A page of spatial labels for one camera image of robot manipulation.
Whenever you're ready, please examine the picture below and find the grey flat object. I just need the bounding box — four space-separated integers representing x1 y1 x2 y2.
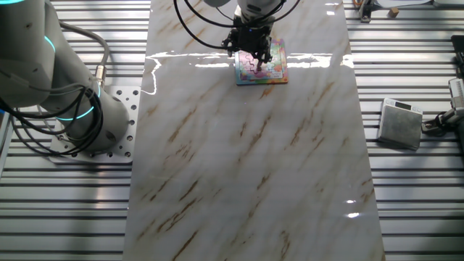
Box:
433 0 464 8

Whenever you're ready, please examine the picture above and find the colourful butterfly puzzle board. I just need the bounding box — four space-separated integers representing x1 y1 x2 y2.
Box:
234 38 290 86

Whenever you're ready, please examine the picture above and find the black upright clamp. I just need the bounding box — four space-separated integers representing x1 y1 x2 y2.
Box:
358 0 374 23

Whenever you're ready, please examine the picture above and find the marble pattern board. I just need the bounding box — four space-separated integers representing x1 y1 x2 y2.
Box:
123 0 386 261

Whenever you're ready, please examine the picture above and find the grey ribbed device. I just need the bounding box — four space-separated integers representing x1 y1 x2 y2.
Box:
447 77 464 109

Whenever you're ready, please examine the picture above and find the silver digital scale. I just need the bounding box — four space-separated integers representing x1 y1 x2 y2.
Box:
376 97 424 152

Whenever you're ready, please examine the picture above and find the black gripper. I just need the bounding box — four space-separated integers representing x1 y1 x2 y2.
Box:
231 25 273 73

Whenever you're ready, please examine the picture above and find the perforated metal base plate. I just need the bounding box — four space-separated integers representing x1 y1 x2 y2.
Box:
49 86 141 165

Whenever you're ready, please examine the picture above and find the black metal clamp connector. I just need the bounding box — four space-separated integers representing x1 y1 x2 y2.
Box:
421 109 457 138

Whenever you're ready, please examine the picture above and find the long black cable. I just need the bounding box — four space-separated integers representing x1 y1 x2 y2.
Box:
173 0 229 51
182 0 302 29

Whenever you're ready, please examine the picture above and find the black cable loop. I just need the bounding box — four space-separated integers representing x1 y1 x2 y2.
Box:
9 86 105 157
0 86 94 135

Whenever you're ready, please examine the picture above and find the black box device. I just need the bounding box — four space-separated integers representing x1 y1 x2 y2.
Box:
450 35 464 78

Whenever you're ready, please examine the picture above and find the grey cable with metal plug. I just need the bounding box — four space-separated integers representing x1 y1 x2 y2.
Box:
57 20 112 90

